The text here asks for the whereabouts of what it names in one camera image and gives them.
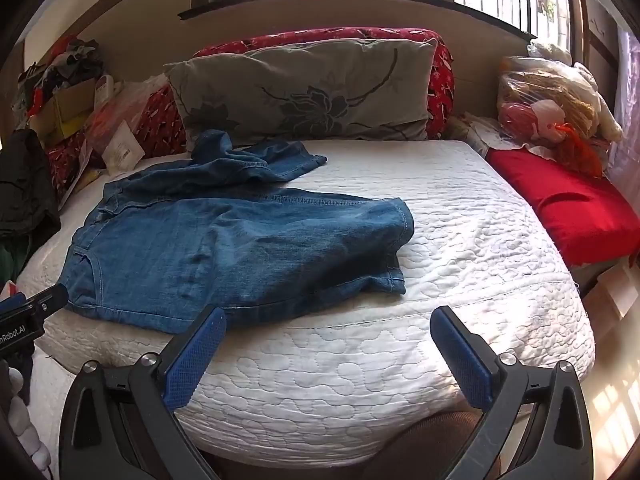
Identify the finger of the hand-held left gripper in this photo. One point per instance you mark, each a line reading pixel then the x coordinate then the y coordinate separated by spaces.
pixel 47 300

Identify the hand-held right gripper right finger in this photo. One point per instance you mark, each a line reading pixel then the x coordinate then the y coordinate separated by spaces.
pixel 462 360

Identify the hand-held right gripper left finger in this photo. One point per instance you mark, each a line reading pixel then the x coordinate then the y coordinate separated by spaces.
pixel 192 360

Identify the blue denim pants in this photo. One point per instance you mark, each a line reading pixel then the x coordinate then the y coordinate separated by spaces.
pixel 250 250

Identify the person's left hand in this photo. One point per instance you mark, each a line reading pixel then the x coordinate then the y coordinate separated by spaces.
pixel 22 410

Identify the white quilted mattress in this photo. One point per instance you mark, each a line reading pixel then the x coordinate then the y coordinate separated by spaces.
pixel 450 260

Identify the brown cloth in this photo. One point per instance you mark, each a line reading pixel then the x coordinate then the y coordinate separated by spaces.
pixel 400 450

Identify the dark jacket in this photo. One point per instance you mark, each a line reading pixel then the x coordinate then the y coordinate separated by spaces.
pixel 25 185

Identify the beige cardboard sheets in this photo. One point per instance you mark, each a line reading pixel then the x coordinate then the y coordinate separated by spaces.
pixel 615 290

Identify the clear plastic bag with papers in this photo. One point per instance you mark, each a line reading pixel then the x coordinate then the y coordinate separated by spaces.
pixel 120 130

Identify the plain red pillow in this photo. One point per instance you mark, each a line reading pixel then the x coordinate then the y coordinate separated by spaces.
pixel 575 210

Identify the cardboard box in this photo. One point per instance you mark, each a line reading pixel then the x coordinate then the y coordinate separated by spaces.
pixel 65 110

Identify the white bottle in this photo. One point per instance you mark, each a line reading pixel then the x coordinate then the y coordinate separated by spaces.
pixel 104 89

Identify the pile of mixed clothes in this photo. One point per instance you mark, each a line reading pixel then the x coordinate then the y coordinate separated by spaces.
pixel 70 65

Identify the clear plastic bag of yarn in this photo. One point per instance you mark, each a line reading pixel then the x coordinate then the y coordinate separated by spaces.
pixel 540 100

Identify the red floral bolster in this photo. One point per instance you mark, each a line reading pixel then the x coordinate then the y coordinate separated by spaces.
pixel 442 85

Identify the pale curtain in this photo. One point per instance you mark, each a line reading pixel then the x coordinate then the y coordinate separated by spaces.
pixel 629 110

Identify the grey floral pillow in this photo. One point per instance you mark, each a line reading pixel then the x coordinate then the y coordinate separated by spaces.
pixel 325 85

